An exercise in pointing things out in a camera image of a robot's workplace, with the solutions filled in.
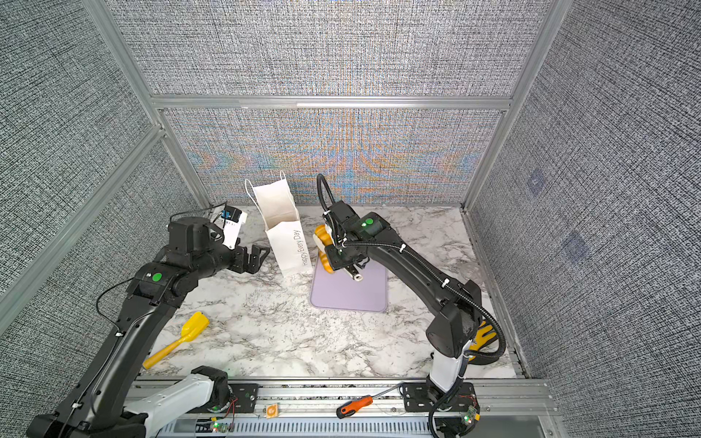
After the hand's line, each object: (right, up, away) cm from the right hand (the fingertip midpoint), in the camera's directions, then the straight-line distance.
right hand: (336, 258), depth 79 cm
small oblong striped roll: (-5, -3, +20) cm, 21 cm away
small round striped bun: (-5, +8, +2) cm, 9 cm away
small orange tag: (-16, -39, -8) cm, 43 cm away
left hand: (-21, +5, -9) cm, 23 cm away
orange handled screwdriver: (+5, -37, -9) cm, 39 cm away
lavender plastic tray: (0, -12, +14) cm, 18 cm away
